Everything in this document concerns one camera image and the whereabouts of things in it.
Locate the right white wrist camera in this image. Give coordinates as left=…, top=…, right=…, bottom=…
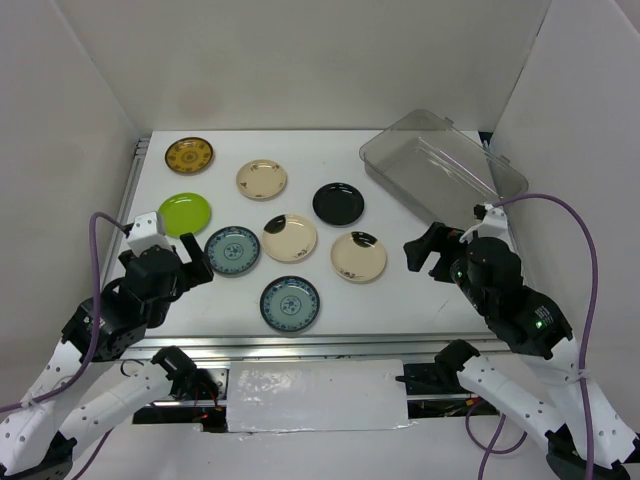
left=473, top=203, right=509, bottom=237

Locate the blue white plate dark rim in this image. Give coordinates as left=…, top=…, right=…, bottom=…
left=259, top=275, right=321, bottom=334

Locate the lime green plate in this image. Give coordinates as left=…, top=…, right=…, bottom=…
left=158, top=192, right=211, bottom=238

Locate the cream floral plate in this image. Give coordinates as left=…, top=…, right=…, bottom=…
left=236, top=159, right=288, bottom=201

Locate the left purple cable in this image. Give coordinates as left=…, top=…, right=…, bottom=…
left=0, top=212, right=134, bottom=480

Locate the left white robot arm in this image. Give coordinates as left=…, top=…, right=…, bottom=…
left=1, top=233, right=216, bottom=479

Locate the clear plastic bin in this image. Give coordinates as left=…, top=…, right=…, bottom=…
left=359, top=110, right=528, bottom=230

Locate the white foil cover panel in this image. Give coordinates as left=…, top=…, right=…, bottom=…
left=226, top=360, right=409, bottom=433

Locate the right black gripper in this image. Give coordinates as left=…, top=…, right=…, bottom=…
left=402, top=218, right=489, bottom=313

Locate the blue white patterned plate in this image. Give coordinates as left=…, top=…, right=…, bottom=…
left=204, top=226, right=261, bottom=276

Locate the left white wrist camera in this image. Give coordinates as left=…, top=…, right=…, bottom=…
left=126, top=211, right=171, bottom=257

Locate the black glossy plate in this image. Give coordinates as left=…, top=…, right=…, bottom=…
left=312, top=182, right=365, bottom=227

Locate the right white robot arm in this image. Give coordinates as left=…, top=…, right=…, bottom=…
left=403, top=223, right=639, bottom=479

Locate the cream plate black brushstroke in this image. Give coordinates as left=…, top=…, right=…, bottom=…
left=330, top=231, right=387, bottom=283

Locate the cream plate black spot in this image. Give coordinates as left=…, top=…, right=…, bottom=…
left=261, top=214, right=318, bottom=263

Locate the yellow patterned plate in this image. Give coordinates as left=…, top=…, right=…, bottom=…
left=164, top=136, right=216, bottom=175

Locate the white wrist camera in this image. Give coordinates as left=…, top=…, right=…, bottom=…
left=126, top=211, right=171, bottom=257
left=473, top=203, right=509, bottom=237

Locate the aluminium front rail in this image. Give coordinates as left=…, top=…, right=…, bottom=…
left=123, top=333, right=508, bottom=361

